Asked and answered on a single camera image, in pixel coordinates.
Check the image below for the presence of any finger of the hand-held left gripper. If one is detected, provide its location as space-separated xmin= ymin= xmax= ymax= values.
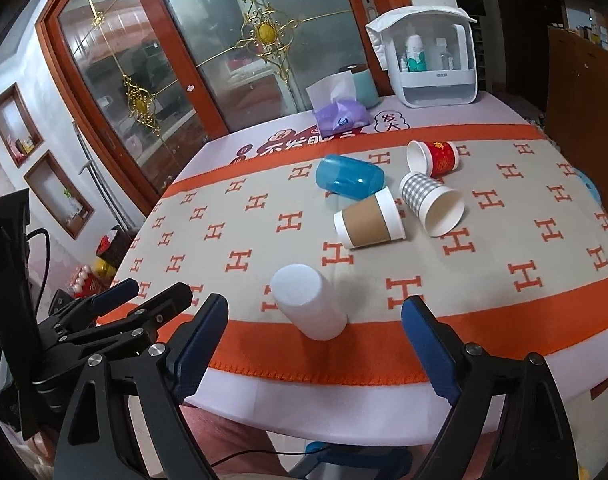
xmin=49 ymin=282 xmax=194 ymax=367
xmin=48 ymin=279 xmax=141 ymax=333

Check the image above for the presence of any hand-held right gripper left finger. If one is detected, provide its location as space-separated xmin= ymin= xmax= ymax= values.
xmin=54 ymin=294 xmax=230 ymax=480

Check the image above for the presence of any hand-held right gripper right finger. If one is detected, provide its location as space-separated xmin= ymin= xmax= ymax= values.
xmin=401 ymin=296 xmax=585 ymax=480

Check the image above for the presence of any white cup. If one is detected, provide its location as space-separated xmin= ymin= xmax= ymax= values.
xmin=271 ymin=263 xmax=348 ymax=342

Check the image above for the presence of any brown sleeve paper cup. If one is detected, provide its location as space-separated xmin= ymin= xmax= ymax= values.
xmin=333 ymin=187 xmax=407 ymax=250

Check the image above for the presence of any grey checkered paper cup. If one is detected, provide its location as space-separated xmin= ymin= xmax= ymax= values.
xmin=400 ymin=171 xmax=466 ymax=238

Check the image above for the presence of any blue plastic cup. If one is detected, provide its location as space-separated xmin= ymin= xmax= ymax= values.
xmin=316 ymin=154 xmax=389 ymax=196

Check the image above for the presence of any red paper cup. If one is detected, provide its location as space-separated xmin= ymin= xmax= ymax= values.
xmin=406 ymin=140 xmax=460 ymax=178

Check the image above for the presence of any red gift box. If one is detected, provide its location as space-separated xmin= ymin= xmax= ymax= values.
xmin=69 ymin=226 xmax=135 ymax=297

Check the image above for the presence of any orange beige patterned tablecloth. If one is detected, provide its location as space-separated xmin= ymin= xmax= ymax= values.
xmin=91 ymin=91 xmax=608 ymax=456

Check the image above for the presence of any orange patterned blanket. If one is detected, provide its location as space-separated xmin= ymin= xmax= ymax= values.
xmin=93 ymin=122 xmax=608 ymax=387

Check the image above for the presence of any blue stool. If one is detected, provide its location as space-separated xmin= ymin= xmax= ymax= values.
xmin=288 ymin=440 xmax=437 ymax=480

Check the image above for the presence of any purple tissue pack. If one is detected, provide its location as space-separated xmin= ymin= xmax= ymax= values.
xmin=306 ymin=78 xmax=371 ymax=136

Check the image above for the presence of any glass sliding door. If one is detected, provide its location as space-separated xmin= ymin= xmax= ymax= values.
xmin=36 ymin=0 xmax=410 ymax=217

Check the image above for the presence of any white storage organizer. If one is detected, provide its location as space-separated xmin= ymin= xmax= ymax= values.
xmin=365 ymin=4 xmax=479 ymax=110

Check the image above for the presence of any teal cylinder container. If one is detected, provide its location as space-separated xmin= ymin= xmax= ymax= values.
xmin=340 ymin=63 xmax=380 ymax=109

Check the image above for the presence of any clear bottle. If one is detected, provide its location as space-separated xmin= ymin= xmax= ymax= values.
xmin=430 ymin=37 xmax=455 ymax=71

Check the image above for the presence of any teal label bottle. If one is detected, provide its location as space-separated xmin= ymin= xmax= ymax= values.
xmin=405 ymin=34 xmax=430 ymax=73

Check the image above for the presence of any wooden cabinet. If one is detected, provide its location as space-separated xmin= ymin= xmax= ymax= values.
xmin=541 ymin=0 xmax=608 ymax=181

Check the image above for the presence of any wall niche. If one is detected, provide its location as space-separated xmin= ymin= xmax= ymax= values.
xmin=0 ymin=82 xmax=46 ymax=168
xmin=24 ymin=150 xmax=96 ymax=239

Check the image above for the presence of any thin black cable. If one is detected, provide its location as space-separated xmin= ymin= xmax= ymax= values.
xmin=204 ymin=449 xmax=310 ymax=467

